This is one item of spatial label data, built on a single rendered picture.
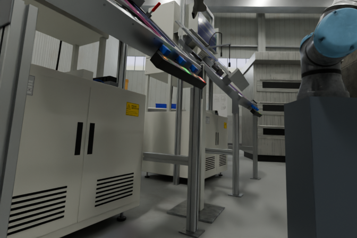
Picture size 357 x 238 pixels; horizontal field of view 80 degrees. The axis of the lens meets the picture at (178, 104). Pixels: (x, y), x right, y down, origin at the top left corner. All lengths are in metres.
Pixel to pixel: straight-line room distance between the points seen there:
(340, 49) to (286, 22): 10.82
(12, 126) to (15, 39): 0.15
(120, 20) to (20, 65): 0.28
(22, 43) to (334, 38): 0.72
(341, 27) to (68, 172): 0.95
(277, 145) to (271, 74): 1.28
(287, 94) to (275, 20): 7.38
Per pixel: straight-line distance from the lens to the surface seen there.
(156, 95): 9.62
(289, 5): 10.49
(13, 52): 0.46
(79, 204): 0.93
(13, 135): 0.45
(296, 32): 11.50
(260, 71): 4.26
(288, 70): 4.44
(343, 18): 0.75
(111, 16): 0.61
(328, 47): 0.73
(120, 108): 1.01
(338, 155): 0.79
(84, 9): 0.58
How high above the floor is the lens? 0.42
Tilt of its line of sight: 8 degrees up
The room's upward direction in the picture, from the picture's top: 2 degrees clockwise
